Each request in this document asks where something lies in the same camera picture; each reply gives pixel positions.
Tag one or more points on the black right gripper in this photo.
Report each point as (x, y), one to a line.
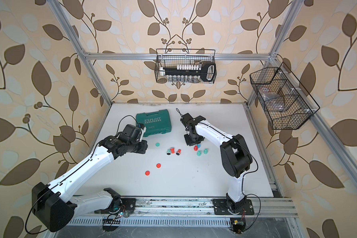
(188, 142)

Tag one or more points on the black wire basket wall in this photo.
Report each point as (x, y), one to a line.
(172, 57)
(286, 102)

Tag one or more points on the green plastic tool case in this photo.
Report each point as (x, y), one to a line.
(158, 122)

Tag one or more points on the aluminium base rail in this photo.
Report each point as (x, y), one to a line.
(185, 212)

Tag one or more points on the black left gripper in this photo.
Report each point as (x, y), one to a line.
(143, 147)

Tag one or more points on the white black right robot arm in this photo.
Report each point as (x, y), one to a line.
(235, 156)

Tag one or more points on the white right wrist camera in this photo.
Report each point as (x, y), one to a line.
(189, 122)

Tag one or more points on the black wire basket right wall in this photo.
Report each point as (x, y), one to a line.
(286, 102)

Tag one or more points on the plastic bag in basket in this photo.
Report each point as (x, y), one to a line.
(271, 101)

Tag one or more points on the aluminium cage frame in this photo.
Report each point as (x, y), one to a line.
(329, 136)

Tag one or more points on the black wire basket back wall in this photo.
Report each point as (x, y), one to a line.
(172, 57)

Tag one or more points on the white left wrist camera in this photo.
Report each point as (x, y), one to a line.
(132, 134)

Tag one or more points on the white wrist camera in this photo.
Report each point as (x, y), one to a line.
(132, 134)
(189, 122)

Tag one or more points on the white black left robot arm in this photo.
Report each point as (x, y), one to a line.
(55, 204)

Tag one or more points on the black white tool in basket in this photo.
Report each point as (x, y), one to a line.
(202, 72)

